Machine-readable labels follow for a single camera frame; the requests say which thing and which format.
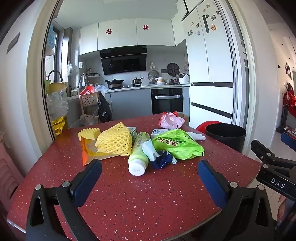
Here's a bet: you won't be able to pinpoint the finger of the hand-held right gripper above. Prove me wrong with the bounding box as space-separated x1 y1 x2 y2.
280 133 296 151
251 140 296 172

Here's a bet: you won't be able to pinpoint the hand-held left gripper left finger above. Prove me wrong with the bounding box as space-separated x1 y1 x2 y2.
26 159 102 241

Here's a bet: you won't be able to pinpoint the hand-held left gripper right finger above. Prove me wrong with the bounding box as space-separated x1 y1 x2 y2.
198 160 281 241

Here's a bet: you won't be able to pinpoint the yellow egg-crate foam sponge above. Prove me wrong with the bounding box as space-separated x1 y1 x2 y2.
78 127 100 140

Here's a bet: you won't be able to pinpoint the black trash bin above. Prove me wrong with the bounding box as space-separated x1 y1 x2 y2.
205 123 247 154

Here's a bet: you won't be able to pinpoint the person's right hand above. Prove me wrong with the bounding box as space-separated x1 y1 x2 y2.
277 195 289 222

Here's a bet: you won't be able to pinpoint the orange paper bag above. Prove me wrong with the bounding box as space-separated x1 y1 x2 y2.
80 136 130 167

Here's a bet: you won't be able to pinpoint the red hanging ornament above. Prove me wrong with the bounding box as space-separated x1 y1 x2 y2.
282 89 296 110

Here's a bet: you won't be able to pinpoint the yellow foam fruit net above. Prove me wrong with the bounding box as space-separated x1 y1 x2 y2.
95 122 134 156

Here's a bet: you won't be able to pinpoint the crumpled white tissue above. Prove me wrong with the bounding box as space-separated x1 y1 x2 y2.
187 131 206 141

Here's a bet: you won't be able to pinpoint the green plastic bag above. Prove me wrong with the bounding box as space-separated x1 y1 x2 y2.
151 129 205 160

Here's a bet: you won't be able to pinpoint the crumpled blue wrapper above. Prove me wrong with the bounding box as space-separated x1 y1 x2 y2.
149 150 177 170

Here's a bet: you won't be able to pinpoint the green bottle with white cap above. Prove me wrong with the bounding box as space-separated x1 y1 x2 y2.
128 132 151 176

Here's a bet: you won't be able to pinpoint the red chair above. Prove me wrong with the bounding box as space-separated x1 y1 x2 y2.
196 120 223 131

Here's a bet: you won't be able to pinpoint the white plastic bag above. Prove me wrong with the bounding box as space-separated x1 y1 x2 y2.
77 109 100 128

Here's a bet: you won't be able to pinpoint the gold foil bag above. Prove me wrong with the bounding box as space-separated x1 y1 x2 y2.
51 115 68 137

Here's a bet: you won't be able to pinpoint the crumpled silver wrapper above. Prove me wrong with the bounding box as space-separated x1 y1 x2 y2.
142 139 160 162

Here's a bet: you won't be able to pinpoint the white and blue carton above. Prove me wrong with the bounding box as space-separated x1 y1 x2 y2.
151 128 173 139

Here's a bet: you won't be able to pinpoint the black garbage bag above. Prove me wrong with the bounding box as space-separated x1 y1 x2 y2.
97 92 113 123

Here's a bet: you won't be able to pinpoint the pink plastic bag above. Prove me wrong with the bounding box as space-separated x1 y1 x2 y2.
158 111 186 129

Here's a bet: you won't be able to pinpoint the clear plastic bag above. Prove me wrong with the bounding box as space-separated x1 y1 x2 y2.
46 90 69 118

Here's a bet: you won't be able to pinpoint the grey lower cabinets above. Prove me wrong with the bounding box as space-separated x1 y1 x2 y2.
105 89 152 121

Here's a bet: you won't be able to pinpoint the red plastic basket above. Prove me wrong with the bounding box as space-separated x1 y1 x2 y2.
79 86 95 96

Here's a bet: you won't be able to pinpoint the black built-in oven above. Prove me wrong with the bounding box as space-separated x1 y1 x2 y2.
150 88 184 115

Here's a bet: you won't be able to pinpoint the white rice cooker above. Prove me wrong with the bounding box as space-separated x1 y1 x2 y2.
179 73 191 85

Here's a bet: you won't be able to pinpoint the black kitchen faucet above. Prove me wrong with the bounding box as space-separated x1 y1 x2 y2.
47 70 64 83

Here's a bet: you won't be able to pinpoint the white refrigerator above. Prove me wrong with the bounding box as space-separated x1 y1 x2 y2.
182 0 234 126

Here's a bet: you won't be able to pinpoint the round dark baking pan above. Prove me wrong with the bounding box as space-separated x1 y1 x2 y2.
166 62 180 77

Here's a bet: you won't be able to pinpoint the black range hood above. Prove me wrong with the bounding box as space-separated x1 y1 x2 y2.
100 45 148 76

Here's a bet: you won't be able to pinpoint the group of fridge magnets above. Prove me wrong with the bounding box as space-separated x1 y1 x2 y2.
187 1 221 37

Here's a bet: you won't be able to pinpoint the white upper cabinets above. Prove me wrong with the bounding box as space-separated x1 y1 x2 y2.
79 17 187 56

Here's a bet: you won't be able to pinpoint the dark wall switch panel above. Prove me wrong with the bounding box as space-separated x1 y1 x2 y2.
7 32 21 54

